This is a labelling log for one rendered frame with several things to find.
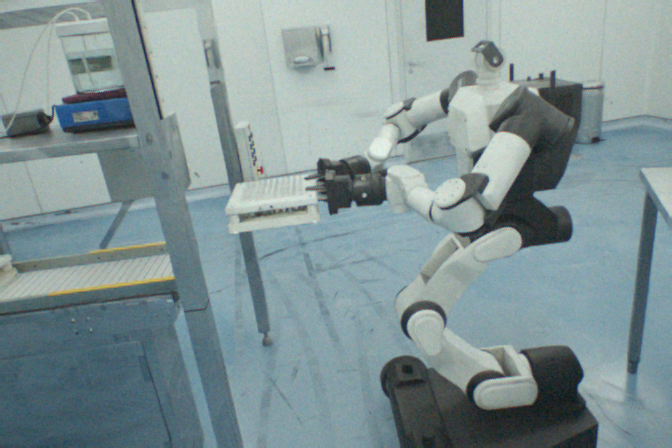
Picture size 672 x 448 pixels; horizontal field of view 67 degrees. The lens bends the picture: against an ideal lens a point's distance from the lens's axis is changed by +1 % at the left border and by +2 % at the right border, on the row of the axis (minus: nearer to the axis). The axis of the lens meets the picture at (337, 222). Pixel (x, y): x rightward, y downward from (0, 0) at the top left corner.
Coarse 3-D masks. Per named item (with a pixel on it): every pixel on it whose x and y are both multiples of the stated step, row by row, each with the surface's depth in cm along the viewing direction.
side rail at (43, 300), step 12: (108, 288) 137; (120, 288) 137; (132, 288) 137; (144, 288) 137; (156, 288) 137; (168, 288) 138; (0, 300) 137; (12, 300) 136; (24, 300) 136; (36, 300) 136; (48, 300) 137; (60, 300) 137; (72, 300) 137; (84, 300) 137
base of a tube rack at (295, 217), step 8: (240, 216) 140; (248, 216) 139; (256, 216) 138; (264, 216) 137; (272, 216) 137; (280, 216) 136; (288, 216) 135; (296, 216) 135; (304, 216) 135; (312, 216) 135; (240, 224) 135; (248, 224) 135; (256, 224) 135; (264, 224) 135; (272, 224) 135; (280, 224) 135; (288, 224) 135; (296, 224) 136; (232, 232) 135
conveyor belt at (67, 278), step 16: (160, 256) 162; (32, 272) 162; (48, 272) 160; (64, 272) 159; (80, 272) 157; (96, 272) 156; (112, 272) 154; (128, 272) 153; (144, 272) 152; (160, 272) 150; (0, 288) 153; (16, 288) 152; (32, 288) 150; (48, 288) 149; (64, 288) 148; (64, 304) 139
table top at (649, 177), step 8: (664, 168) 179; (640, 176) 181; (648, 176) 174; (656, 176) 173; (664, 176) 172; (648, 184) 168; (656, 184) 166; (664, 184) 165; (648, 192) 168; (656, 192) 159; (664, 192) 159; (656, 200) 157; (664, 200) 153; (664, 208) 148; (664, 216) 147
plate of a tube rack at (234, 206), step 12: (312, 180) 148; (240, 192) 146; (312, 192) 137; (228, 204) 136; (240, 204) 135; (252, 204) 134; (264, 204) 133; (276, 204) 133; (288, 204) 133; (300, 204) 134
